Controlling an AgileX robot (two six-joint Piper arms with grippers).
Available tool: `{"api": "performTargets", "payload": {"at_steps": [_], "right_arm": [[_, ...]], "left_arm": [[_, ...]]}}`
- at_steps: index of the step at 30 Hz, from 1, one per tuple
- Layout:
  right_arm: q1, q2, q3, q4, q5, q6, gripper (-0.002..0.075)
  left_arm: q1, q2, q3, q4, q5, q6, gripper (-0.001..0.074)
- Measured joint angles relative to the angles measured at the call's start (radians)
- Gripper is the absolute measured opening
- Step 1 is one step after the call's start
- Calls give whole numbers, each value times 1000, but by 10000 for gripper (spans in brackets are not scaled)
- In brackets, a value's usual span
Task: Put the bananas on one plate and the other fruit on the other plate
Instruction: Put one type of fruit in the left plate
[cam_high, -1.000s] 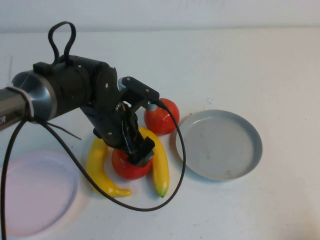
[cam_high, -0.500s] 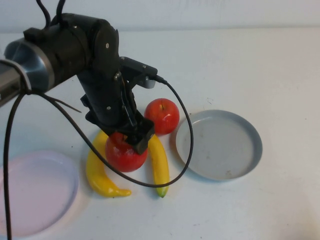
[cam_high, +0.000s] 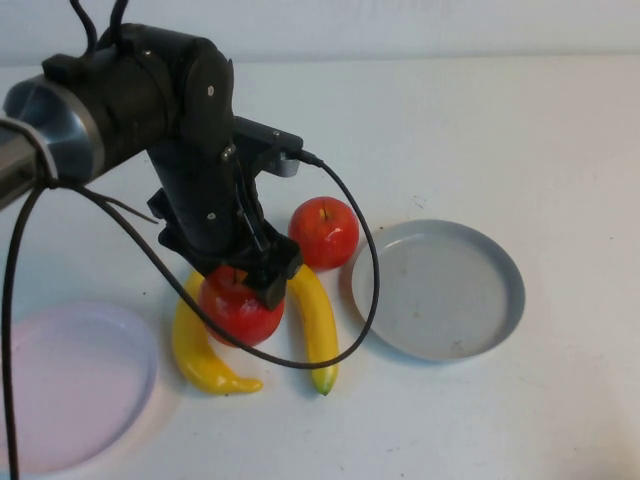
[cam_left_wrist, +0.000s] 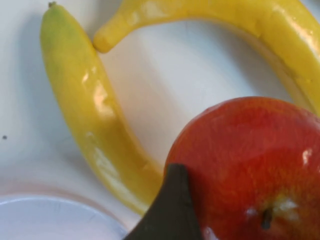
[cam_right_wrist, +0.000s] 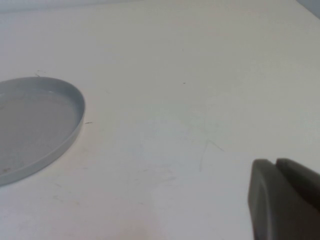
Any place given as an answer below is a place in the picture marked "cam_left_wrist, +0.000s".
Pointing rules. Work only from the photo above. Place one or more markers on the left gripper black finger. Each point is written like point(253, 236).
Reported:
point(172, 210)

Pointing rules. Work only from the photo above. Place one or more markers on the red apple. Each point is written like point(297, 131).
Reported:
point(250, 155)

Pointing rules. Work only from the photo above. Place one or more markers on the yellow banana with short stem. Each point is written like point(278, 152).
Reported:
point(82, 95)

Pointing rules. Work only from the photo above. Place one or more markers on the yellow banana with long stem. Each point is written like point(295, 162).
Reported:
point(287, 30)

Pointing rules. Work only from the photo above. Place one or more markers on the pink round plate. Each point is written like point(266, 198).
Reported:
point(50, 220)

